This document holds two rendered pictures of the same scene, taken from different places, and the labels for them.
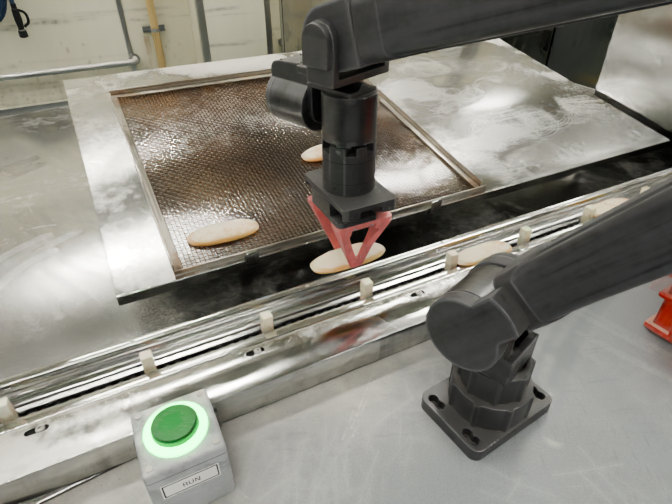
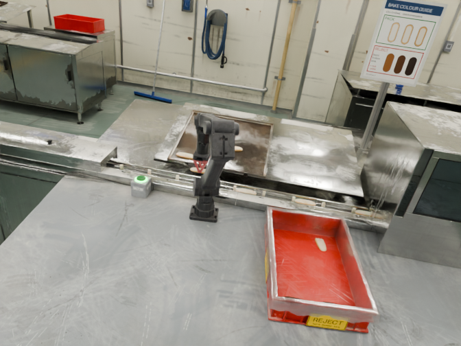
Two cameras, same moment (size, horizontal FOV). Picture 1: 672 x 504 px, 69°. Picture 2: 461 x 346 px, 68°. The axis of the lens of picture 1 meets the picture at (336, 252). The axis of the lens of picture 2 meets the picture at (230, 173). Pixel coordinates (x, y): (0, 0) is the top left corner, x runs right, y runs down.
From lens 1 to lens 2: 1.16 m
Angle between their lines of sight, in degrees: 27
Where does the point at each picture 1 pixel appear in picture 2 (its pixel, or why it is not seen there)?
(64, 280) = (151, 152)
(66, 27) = (241, 67)
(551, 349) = (234, 217)
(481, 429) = (195, 214)
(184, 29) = (294, 82)
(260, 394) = (162, 187)
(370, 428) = (178, 204)
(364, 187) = (202, 152)
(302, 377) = (173, 189)
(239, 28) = (320, 90)
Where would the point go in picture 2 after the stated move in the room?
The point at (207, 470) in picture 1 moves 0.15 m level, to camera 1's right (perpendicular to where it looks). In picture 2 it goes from (141, 188) to (165, 202)
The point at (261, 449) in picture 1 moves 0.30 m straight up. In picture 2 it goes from (156, 196) to (156, 136)
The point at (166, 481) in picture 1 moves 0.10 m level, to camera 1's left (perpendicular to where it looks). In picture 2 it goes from (134, 185) to (119, 176)
